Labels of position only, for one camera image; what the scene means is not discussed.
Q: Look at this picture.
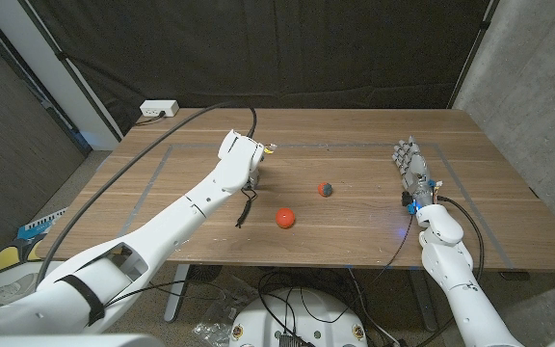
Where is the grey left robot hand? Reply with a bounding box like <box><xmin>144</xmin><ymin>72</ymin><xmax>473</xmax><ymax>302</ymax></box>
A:
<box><xmin>244</xmin><ymin>158</ymin><xmax>265</xmax><ymax>190</ymax></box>

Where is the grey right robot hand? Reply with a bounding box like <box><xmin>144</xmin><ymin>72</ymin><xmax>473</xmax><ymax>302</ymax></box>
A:
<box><xmin>391</xmin><ymin>135</ymin><xmax>437</xmax><ymax>208</ymax></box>

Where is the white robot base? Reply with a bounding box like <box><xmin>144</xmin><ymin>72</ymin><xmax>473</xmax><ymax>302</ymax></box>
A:
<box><xmin>228</xmin><ymin>287</ymin><xmax>369</xmax><ymax>347</ymax></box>

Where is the red ball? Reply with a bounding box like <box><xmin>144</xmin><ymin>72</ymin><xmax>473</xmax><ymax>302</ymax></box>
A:
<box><xmin>275</xmin><ymin>207</ymin><xmax>297</xmax><ymax>229</ymax></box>

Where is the grey tape outline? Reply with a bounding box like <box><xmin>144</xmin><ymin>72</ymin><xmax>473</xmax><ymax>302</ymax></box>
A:
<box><xmin>118</xmin><ymin>142</ymin><xmax>515</xmax><ymax>270</ymax></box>

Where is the white power strip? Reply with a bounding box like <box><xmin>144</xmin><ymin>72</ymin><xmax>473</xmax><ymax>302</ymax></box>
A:
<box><xmin>139</xmin><ymin>98</ymin><xmax>180</xmax><ymax>119</ymax></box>

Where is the black backdrop stand pole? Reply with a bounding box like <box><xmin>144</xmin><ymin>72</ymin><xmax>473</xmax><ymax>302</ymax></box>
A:
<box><xmin>445</xmin><ymin>0</ymin><xmax>500</xmax><ymax>110</ymax></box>

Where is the black backdrop cloth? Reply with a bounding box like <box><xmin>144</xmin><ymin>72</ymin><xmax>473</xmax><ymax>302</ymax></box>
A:
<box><xmin>19</xmin><ymin>0</ymin><xmax>500</xmax><ymax>139</ymax></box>

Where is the grey table leg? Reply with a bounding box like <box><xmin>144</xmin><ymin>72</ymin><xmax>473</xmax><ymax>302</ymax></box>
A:
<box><xmin>164</xmin><ymin>263</ymin><xmax>192</xmax><ymax>323</ymax></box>
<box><xmin>407</xmin><ymin>269</ymin><xmax>437</xmax><ymax>333</ymax></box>

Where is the clear plastic bag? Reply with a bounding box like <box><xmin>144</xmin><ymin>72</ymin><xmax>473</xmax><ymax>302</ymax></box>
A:
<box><xmin>193</xmin><ymin>288</ymin><xmax>240</xmax><ymax>346</ymax></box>

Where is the white pillar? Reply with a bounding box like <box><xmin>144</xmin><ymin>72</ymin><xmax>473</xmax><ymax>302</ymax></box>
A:
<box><xmin>0</xmin><ymin>0</ymin><xmax>120</xmax><ymax>151</ymax></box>

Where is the blue white striped object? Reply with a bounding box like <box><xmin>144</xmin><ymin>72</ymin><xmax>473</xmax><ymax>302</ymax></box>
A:
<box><xmin>16</xmin><ymin>206</ymin><xmax>69</xmax><ymax>241</ymax></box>

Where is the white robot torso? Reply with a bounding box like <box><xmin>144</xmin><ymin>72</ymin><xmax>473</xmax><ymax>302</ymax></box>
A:
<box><xmin>0</xmin><ymin>333</ymin><xmax>166</xmax><ymax>347</ymax></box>

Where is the yellow black object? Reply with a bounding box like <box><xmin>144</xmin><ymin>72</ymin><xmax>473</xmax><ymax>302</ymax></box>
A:
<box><xmin>0</xmin><ymin>233</ymin><xmax>47</xmax><ymax>275</ymax></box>

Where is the black stopwatch lanyard cord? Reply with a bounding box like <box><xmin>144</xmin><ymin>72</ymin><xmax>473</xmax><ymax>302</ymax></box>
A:
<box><xmin>235</xmin><ymin>187</ymin><xmax>258</xmax><ymax>229</ymax></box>

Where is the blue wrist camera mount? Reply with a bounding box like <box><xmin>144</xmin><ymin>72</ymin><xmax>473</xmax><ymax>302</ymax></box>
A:
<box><xmin>401</xmin><ymin>178</ymin><xmax>445</xmax><ymax>216</ymax></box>

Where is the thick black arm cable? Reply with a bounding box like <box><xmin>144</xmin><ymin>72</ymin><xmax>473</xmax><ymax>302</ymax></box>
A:
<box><xmin>35</xmin><ymin>99</ymin><xmax>258</xmax><ymax>286</ymax></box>

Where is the thin black cable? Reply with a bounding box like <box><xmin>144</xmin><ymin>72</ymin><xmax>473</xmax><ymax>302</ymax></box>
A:
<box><xmin>301</xmin><ymin>211</ymin><xmax>416</xmax><ymax>324</ymax></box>

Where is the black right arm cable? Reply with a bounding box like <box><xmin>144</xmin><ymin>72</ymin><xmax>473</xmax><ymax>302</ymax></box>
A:
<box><xmin>436</xmin><ymin>195</ymin><xmax>486</xmax><ymax>285</ymax></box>

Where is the black plug with cable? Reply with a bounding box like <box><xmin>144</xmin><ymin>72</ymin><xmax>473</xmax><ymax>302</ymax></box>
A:
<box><xmin>134</xmin><ymin>110</ymin><xmax>168</xmax><ymax>127</ymax></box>

